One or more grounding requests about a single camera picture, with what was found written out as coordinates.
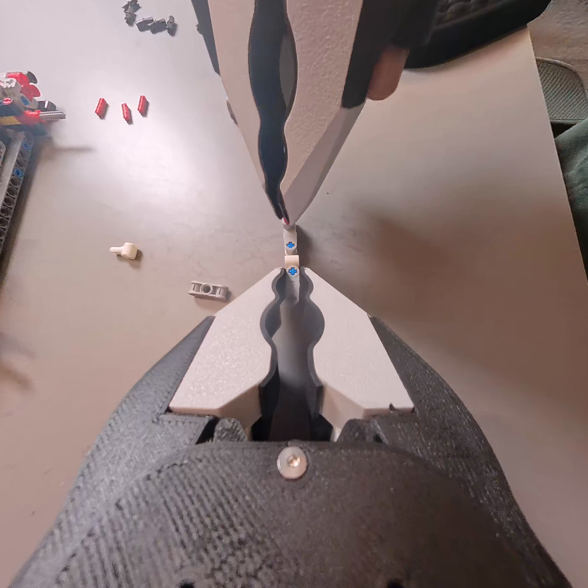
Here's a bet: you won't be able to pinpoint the person's right hand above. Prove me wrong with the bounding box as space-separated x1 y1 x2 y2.
367 45 410 102

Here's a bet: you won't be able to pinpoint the grey flat lego connector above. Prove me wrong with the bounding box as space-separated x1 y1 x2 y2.
188 280 229 300

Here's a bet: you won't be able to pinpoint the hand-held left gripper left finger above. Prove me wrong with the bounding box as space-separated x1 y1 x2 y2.
168 267 283 437

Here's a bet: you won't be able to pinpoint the cluster of black lego pins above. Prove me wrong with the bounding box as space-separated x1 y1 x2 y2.
122 0 178 36

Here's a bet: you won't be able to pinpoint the partly built lego car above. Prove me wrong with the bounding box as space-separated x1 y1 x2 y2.
0 70 66 258

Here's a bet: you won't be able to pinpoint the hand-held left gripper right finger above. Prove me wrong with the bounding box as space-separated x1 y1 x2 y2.
300 267 415 439

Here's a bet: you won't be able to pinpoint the grey liftarm chain blue pins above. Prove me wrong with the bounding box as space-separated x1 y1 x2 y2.
281 225 305 306

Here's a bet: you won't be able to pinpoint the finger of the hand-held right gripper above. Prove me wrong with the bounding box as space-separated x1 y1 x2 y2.
208 0 290 221
280 0 367 227

